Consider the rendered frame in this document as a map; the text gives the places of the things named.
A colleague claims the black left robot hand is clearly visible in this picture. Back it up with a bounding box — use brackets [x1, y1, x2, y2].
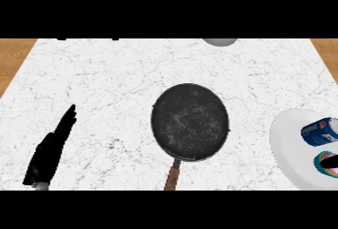
[21, 104, 80, 185]

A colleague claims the blue soda can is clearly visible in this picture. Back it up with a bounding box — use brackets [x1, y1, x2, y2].
[300, 116, 338, 148]

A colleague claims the white plate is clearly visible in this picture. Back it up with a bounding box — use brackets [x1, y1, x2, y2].
[269, 108, 338, 191]

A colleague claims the cupcake with teal wrapper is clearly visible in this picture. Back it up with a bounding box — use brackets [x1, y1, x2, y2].
[314, 150, 338, 180]

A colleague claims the dark pan with wooden handle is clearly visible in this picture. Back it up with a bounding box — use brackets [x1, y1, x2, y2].
[151, 82, 232, 191]

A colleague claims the grey round object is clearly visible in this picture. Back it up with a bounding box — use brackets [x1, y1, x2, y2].
[203, 38, 240, 47]

